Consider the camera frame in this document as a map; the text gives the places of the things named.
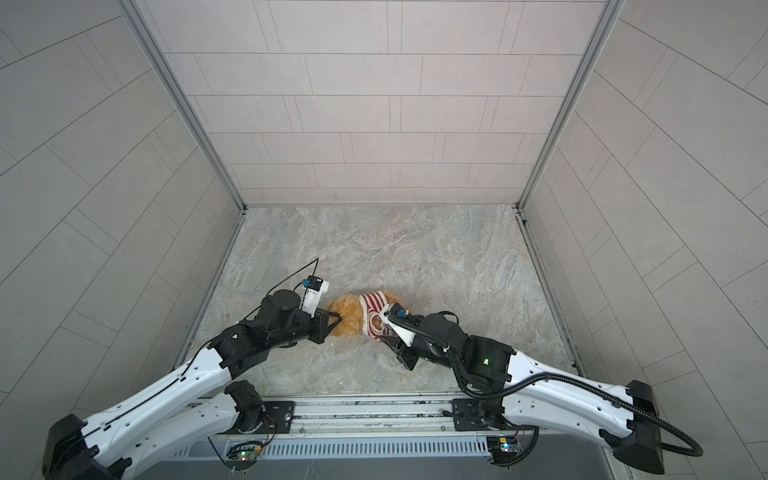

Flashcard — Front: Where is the red white striped knit sweater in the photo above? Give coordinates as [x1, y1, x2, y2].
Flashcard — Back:
[359, 291, 395, 340]

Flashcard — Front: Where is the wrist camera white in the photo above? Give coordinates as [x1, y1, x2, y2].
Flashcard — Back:
[301, 275, 329, 317]
[384, 303, 416, 347]

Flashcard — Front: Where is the left aluminium corner post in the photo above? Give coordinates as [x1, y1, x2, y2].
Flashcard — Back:
[115, 0, 247, 215]

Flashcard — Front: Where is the aluminium mounting rail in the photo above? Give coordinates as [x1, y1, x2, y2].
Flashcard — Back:
[179, 392, 619, 442]

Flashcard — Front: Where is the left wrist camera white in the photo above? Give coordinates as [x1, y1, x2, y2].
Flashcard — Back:
[301, 275, 329, 317]

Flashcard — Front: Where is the brown plush teddy bear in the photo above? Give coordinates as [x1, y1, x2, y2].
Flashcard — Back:
[326, 291, 401, 337]

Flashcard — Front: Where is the white ventilation grille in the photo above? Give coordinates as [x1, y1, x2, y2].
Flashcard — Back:
[149, 436, 490, 462]

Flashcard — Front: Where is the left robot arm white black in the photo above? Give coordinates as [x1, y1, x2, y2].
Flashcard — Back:
[42, 290, 342, 479]

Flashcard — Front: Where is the right green circuit board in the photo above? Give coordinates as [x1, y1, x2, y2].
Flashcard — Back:
[486, 436, 520, 467]

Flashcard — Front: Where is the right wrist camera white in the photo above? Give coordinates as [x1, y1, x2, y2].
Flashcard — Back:
[384, 303, 416, 347]

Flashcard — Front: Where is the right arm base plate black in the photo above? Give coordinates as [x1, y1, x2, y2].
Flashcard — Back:
[442, 398, 522, 432]

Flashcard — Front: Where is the green circuit board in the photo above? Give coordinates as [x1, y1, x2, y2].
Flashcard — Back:
[486, 436, 520, 467]
[226, 441, 265, 471]

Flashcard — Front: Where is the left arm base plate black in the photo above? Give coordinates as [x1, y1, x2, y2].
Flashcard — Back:
[226, 401, 296, 435]

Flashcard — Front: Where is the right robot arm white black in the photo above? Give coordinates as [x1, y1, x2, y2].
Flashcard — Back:
[384, 304, 665, 475]

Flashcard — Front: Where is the right aluminium corner post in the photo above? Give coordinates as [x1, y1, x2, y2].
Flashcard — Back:
[517, 0, 623, 214]

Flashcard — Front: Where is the aluminium corner post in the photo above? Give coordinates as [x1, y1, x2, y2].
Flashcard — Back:
[517, 0, 623, 214]
[115, 0, 247, 215]

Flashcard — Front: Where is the right black corrugated cable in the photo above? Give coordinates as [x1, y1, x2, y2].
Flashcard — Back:
[386, 305, 704, 469]

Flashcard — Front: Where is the left green circuit board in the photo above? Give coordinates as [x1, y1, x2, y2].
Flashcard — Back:
[226, 441, 265, 471]

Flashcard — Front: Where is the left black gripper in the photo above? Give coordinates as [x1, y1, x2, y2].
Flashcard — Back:
[266, 307, 346, 351]

